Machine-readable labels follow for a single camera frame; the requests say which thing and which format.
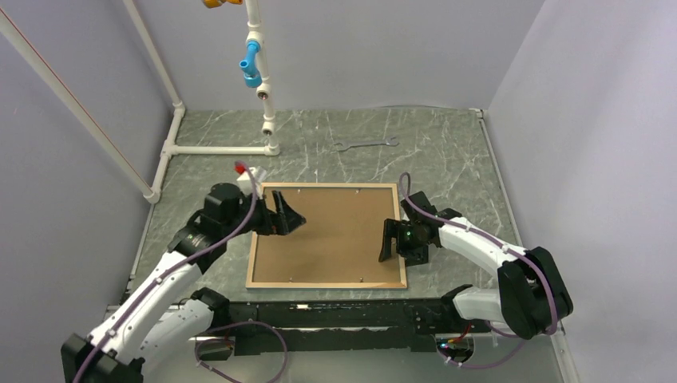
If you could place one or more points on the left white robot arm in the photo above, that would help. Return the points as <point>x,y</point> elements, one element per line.
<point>158,296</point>

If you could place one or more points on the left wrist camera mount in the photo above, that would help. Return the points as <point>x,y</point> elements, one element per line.
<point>250,179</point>

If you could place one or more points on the blue wooden picture frame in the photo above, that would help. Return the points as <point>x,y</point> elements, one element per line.
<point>328,235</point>

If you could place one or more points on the brown wooden backing board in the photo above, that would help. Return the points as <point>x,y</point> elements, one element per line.
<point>328,235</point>

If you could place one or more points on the white pvc pipe structure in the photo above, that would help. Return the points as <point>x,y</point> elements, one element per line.
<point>49,161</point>

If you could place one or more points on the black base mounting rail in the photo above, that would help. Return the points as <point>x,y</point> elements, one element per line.
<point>405,323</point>

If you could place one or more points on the blue pipe fitting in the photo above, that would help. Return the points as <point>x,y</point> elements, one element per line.
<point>251,74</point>

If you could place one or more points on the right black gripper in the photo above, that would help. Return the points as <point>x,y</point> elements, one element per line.
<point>393,228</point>

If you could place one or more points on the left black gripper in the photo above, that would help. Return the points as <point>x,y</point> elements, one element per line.
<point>284,221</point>

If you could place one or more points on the aluminium extrusion frame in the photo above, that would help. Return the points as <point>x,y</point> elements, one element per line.
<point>127,348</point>

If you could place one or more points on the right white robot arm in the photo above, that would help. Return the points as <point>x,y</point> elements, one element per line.
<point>530,297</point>

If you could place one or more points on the orange pipe fitting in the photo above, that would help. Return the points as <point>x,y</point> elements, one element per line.
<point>211,4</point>

